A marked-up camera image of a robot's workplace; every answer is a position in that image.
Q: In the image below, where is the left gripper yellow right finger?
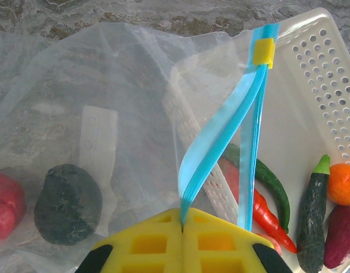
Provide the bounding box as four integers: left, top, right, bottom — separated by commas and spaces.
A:
182, 207, 292, 273

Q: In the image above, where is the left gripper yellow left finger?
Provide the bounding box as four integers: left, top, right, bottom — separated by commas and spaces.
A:
75, 207, 183, 273

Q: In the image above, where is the small pink toy food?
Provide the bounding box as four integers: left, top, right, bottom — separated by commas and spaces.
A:
257, 233, 282, 255

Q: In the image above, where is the orange toy carrot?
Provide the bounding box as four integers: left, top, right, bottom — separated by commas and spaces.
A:
219, 158, 298, 254

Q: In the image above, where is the green toy chili pepper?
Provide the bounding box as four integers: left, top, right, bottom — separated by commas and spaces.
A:
223, 143, 291, 234

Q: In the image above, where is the dark green toy cucumber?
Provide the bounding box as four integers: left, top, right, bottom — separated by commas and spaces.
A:
296, 155, 331, 272

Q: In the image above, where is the purple toy sweet potato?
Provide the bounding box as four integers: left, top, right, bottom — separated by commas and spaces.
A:
324, 204, 350, 270

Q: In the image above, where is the orange toy tangerine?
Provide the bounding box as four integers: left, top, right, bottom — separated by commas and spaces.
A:
327, 163, 350, 206

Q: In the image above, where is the clear zip-top bag blue zipper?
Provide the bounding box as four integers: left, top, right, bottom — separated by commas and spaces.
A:
0, 22, 282, 273

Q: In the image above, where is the yellow zipper slider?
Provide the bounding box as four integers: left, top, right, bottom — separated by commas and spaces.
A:
253, 39, 275, 69

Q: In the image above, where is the white perforated plastic basket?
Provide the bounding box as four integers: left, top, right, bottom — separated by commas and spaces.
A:
163, 7, 350, 273

